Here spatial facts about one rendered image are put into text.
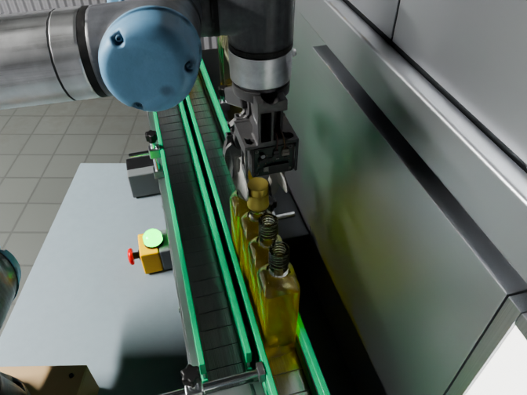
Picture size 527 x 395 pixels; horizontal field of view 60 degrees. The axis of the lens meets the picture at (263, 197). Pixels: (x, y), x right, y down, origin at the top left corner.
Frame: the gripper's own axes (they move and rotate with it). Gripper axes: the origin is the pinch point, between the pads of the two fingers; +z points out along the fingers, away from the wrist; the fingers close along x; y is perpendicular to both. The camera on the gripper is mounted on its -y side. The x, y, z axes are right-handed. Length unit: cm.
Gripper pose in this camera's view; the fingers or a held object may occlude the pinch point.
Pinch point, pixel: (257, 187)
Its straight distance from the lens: 71.2
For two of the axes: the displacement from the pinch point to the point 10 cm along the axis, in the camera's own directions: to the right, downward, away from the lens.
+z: 0.0, 7.2, 6.9
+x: 9.6, -1.9, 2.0
